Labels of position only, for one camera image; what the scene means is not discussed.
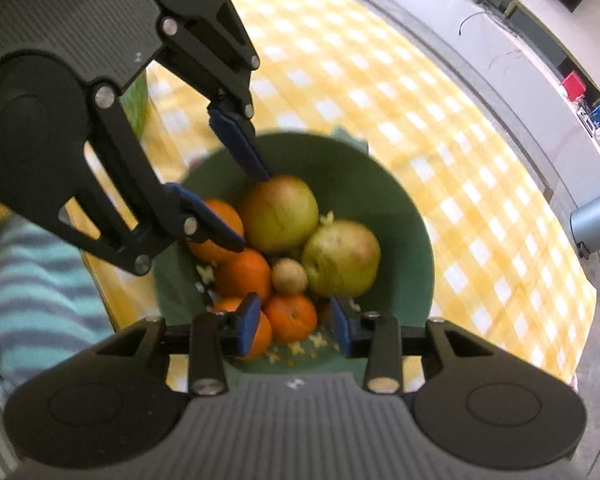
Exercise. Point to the red green apple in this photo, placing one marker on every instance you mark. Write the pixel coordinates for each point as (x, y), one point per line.
(279, 214)

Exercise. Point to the striped teal cloth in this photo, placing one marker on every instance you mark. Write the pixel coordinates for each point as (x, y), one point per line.
(50, 308)

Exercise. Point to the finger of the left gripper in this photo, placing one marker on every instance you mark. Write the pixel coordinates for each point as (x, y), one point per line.
(69, 162)
(206, 45)

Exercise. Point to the green yellow pear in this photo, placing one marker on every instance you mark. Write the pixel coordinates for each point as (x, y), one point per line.
(341, 259)

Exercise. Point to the orange tangerine top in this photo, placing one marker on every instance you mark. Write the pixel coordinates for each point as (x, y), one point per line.
(246, 272)

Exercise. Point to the green cucumber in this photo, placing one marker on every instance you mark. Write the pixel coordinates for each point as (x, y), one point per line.
(135, 103)

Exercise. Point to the brown longan fruit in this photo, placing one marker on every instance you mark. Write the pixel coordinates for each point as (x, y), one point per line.
(289, 277)

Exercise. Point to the grey metal trash can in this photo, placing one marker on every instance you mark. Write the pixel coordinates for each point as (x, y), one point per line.
(585, 228)

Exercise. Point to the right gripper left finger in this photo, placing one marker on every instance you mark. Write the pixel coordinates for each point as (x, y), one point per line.
(121, 397)

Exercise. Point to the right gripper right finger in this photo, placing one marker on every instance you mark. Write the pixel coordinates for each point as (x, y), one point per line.
(473, 400)

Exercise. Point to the yellow checkered tablecloth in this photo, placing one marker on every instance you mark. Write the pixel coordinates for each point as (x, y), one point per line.
(505, 268)

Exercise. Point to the red box on shelf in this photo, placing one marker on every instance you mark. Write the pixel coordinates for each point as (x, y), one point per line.
(573, 86)

